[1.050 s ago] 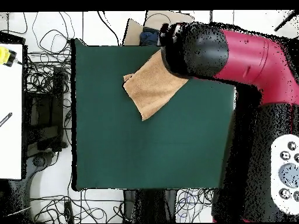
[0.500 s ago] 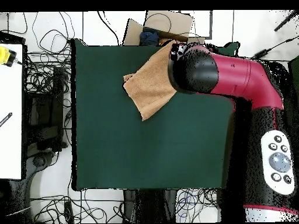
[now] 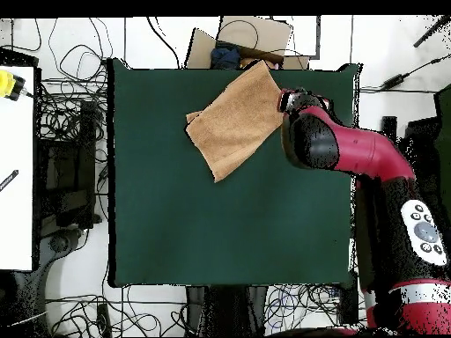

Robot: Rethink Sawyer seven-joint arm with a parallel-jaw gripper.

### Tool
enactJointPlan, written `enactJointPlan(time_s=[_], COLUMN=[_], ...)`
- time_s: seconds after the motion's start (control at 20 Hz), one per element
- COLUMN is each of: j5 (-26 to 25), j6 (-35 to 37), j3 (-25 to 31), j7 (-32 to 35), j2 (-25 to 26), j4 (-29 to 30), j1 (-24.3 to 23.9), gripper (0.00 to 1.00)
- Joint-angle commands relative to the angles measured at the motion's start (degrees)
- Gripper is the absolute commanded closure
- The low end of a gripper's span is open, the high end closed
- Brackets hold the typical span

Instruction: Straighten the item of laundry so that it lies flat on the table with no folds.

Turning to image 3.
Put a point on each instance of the tan terry towel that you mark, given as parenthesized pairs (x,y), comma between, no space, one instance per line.
(239,119)

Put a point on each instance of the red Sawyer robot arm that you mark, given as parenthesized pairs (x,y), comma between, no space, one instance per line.
(366,151)

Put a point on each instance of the orange garment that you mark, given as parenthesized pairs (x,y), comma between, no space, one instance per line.
(248,62)

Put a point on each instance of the brown cardboard box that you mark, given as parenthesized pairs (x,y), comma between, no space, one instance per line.
(267,35)

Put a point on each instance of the dark blue garment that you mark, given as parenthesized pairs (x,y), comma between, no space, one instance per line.
(225,56)

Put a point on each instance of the black upright bar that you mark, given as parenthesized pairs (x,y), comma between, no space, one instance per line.
(389,125)

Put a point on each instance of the black power adapter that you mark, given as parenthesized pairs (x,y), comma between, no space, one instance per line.
(394,81)

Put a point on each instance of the black monitor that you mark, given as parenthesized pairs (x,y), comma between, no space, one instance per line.
(422,141)

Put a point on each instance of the thin black rod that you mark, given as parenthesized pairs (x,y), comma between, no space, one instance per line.
(431,31)

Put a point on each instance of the dark green table cloth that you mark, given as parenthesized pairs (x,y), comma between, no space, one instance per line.
(176,229)

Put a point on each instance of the dark grey stand base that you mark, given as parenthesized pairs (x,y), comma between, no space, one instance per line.
(60,243)

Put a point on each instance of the yellow and black tool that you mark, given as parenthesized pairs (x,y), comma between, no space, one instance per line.
(7,84)

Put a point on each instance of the black power strip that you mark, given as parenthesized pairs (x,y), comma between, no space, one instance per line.
(103,320)

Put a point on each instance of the black marker pen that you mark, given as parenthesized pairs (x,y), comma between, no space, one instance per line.
(8,180)

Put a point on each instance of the white board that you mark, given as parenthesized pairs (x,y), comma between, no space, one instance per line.
(16,218)

